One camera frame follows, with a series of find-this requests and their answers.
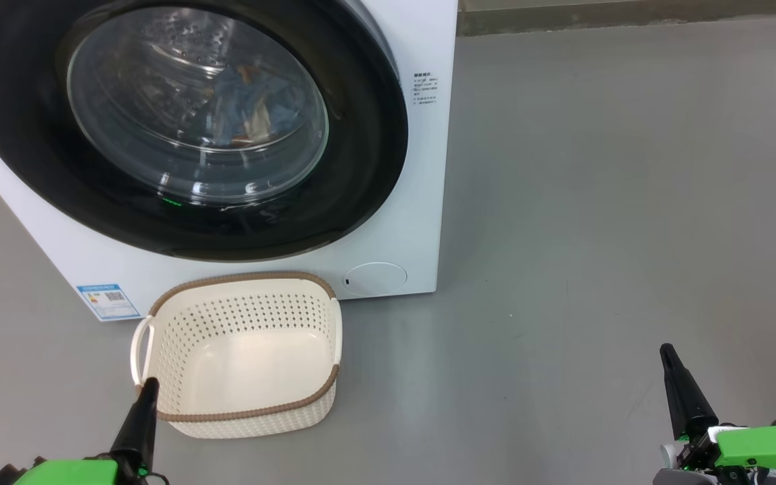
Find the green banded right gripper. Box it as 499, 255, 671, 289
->
653, 344, 776, 485

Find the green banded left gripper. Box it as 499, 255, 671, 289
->
0, 377, 170, 485

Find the white front-load washing machine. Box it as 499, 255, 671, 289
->
0, 0, 460, 323

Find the black printed text label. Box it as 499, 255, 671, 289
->
412, 71, 441, 108

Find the cream perforated laundry basket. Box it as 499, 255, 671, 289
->
130, 271, 344, 441

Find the blue energy label sticker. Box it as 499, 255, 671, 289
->
76, 282, 141, 322

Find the dark round glass washer door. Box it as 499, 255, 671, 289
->
0, 0, 410, 263

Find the blue cartoon print garment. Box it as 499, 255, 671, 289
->
205, 63, 296, 147

